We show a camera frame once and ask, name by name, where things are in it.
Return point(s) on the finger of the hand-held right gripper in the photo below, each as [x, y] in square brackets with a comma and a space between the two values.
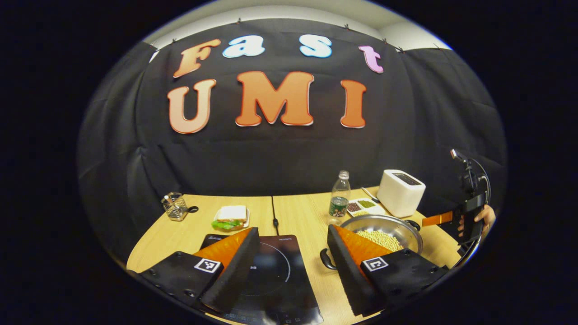
[438, 219]

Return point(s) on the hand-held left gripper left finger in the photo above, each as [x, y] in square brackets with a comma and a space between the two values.
[235, 275]

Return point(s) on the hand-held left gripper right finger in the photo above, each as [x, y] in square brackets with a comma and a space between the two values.
[347, 275]

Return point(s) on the black induction cooktop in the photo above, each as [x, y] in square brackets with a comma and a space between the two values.
[280, 271]

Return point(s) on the white toaster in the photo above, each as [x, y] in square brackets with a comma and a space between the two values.
[397, 196]

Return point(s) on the pile of yellow soybeans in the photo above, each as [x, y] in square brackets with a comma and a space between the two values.
[381, 239]

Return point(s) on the white divided bean dish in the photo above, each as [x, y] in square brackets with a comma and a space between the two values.
[378, 210]

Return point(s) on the sandwich with lettuce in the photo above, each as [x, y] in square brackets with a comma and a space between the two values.
[232, 212]

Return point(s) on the clear plastic water bottle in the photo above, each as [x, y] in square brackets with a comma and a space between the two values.
[338, 205]

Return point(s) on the white spoon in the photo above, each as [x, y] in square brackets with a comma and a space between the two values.
[370, 195]

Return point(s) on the small black scoop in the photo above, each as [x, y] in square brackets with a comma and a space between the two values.
[193, 209]

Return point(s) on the black backdrop cloth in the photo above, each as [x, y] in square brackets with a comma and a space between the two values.
[271, 158]

